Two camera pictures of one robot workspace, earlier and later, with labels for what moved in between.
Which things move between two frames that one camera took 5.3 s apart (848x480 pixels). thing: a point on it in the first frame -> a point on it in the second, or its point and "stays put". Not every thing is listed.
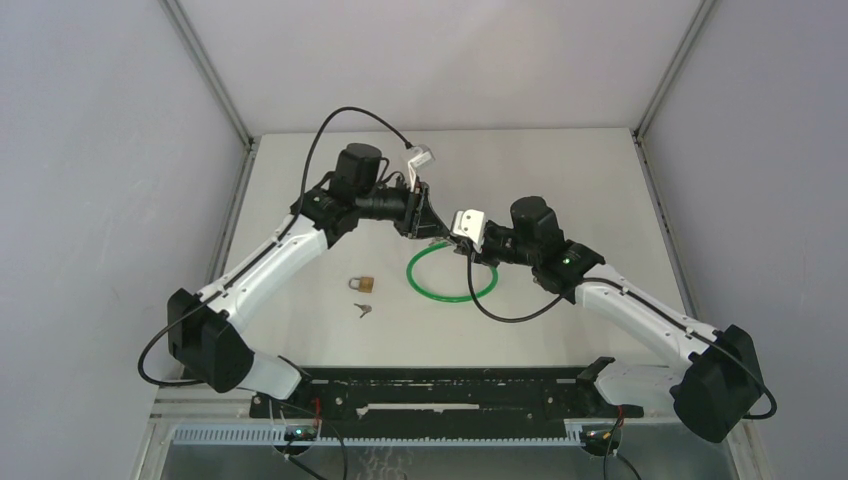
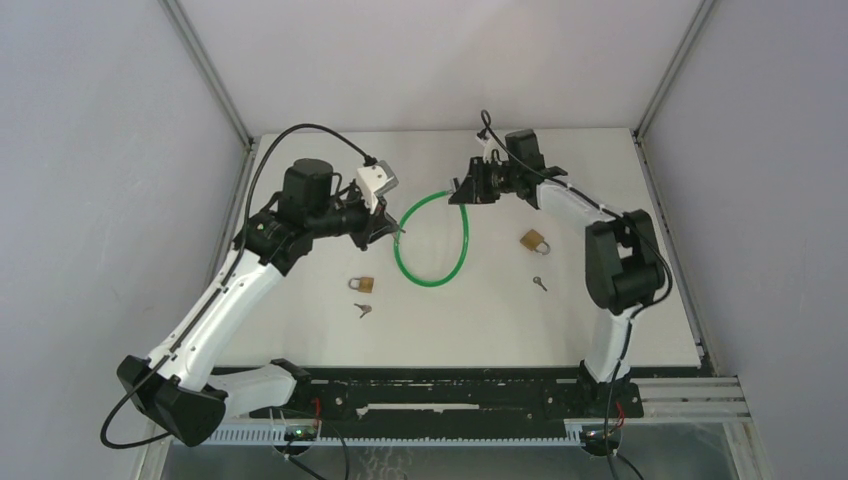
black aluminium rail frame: (443, 395) stays put
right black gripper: (478, 257) -> (475, 188)
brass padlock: (366, 284) stays put
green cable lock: (443, 297) -> (463, 256)
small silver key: (365, 308) stays put
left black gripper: (426, 224) -> (373, 227)
